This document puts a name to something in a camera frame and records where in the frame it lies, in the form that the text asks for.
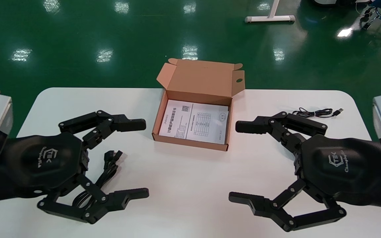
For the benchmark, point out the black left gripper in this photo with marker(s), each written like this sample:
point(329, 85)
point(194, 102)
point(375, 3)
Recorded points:
point(38, 165)

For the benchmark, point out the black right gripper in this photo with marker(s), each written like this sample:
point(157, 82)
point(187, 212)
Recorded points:
point(349, 168)

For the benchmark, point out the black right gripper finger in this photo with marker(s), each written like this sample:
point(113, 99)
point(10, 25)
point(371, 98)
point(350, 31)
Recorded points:
point(253, 127)

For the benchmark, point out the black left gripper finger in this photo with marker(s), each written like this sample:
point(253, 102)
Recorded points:
point(127, 125)

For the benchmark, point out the brown cardboard storage box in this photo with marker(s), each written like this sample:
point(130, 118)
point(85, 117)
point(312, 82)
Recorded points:
point(203, 79)

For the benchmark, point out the white printed paper manual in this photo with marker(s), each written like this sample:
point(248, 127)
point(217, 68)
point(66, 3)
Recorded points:
point(193, 122)

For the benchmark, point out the white table leg base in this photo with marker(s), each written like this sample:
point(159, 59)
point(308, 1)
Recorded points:
point(270, 18)

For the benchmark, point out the dark grey background object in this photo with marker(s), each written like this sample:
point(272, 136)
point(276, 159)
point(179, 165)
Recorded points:
point(329, 1)

